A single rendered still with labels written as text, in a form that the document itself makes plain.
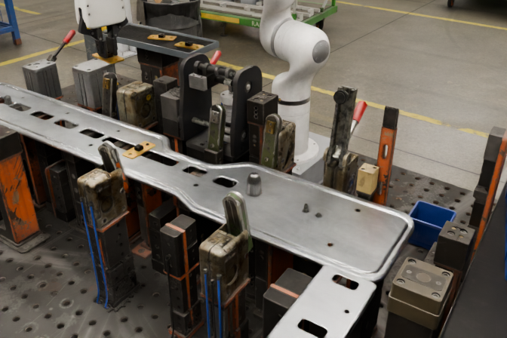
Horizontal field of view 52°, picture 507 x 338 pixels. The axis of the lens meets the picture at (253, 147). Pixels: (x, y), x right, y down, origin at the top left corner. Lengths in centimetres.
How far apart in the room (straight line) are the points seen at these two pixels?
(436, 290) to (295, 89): 85
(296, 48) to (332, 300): 78
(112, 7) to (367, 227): 71
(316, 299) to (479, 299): 25
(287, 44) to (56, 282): 87
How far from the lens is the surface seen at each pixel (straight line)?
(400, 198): 171
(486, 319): 88
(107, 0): 119
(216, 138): 130
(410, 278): 87
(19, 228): 156
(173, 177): 119
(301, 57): 146
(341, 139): 114
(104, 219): 118
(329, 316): 87
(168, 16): 404
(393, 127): 108
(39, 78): 179
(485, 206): 109
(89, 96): 159
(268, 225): 103
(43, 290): 143
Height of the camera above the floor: 162
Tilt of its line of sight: 29 degrees down
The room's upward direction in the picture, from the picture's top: straight up
